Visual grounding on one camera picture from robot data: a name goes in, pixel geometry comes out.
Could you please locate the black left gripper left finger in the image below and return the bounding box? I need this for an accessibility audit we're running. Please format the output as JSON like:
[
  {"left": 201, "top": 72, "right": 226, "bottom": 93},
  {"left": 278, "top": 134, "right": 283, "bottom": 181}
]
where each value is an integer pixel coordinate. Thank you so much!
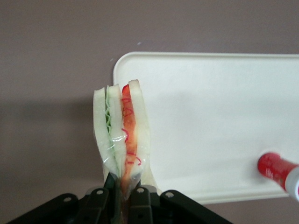
[{"left": 78, "top": 174, "right": 119, "bottom": 224}]

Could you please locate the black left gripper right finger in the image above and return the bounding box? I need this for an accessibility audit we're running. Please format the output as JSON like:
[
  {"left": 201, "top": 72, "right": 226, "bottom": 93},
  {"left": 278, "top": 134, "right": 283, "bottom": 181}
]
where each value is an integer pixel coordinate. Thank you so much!
[{"left": 127, "top": 172, "right": 162, "bottom": 224}]

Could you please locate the triangle sandwich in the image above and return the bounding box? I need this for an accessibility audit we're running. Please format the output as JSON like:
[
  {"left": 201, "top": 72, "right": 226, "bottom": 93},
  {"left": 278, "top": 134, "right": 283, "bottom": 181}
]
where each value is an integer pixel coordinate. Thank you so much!
[{"left": 93, "top": 79, "right": 162, "bottom": 210}]

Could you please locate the beige plastic tray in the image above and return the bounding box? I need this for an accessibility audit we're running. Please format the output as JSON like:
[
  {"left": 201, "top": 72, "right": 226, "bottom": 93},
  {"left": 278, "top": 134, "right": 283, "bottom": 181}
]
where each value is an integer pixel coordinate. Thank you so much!
[{"left": 113, "top": 51, "right": 299, "bottom": 204}]

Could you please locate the red-lidded white yoghurt cup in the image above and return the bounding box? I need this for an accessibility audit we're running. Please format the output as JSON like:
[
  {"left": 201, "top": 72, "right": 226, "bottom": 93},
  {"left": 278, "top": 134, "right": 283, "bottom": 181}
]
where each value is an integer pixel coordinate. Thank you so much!
[{"left": 256, "top": 152, "right": 299, "bottom": 203}]

